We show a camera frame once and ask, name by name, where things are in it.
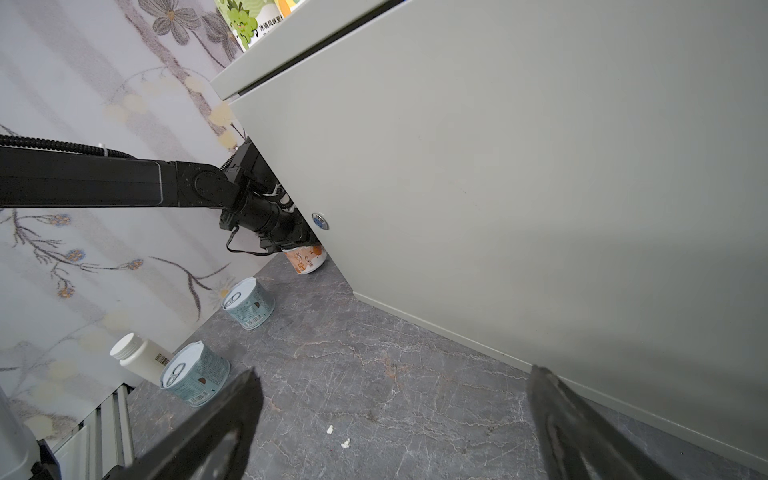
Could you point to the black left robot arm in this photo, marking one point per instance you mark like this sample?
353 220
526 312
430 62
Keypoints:
42 173

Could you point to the yellow label can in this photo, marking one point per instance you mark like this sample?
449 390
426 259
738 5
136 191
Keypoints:
286 7

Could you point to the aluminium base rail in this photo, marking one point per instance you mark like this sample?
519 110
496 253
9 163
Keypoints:
101 444

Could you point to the white plastic bottle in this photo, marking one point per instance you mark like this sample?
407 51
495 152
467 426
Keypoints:
142 357

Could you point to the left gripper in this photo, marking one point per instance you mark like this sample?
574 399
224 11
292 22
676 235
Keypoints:
278 229

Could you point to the orange label can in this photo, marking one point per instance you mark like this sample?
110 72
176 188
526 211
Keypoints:
306 259

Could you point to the green label can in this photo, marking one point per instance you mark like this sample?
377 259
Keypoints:
250 20

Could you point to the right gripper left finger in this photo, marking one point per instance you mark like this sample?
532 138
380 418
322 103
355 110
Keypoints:
214 443

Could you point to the teal label can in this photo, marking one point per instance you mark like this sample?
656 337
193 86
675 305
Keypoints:
249 303
195 374

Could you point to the teal label can front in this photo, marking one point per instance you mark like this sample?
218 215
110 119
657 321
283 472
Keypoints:
195 374

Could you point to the cabinet lock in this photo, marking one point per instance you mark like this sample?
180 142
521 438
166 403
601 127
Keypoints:
320 221

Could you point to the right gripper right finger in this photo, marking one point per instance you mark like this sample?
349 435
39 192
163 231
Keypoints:
575 441

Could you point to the grey metal cabinet counter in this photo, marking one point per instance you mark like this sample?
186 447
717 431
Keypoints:
580 185

